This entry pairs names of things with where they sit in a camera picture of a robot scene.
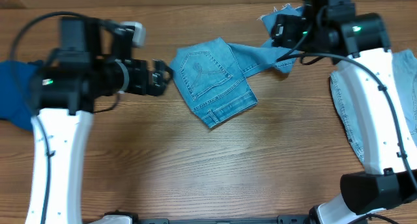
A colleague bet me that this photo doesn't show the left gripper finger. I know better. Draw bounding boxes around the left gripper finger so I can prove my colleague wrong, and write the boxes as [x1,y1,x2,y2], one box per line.
[148,83,166,96]
[152,60,173,85]

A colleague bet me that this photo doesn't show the medium blue denim jeans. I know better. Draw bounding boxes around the medium blue denim jeans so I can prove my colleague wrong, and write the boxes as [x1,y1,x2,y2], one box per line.
[169,3,306,130]

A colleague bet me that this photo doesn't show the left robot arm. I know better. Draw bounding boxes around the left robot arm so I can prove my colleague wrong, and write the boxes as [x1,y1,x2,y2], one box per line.
[26,17,173,223]

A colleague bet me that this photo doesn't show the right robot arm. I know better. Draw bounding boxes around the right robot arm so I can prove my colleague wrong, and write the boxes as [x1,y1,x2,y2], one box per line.
[270,0,416,223]

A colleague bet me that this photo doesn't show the light washed denim jeans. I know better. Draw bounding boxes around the light washed denim jeans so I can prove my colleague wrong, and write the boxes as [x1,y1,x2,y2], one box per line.
[330,49,416,162]

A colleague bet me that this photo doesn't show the dark blue folded cloth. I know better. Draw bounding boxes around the dark blue folded cloth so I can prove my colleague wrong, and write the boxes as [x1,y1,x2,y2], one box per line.
[1,60,44,131]

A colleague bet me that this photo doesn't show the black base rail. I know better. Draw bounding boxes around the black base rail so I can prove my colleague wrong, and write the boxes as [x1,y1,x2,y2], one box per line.
[103,210,319,224]

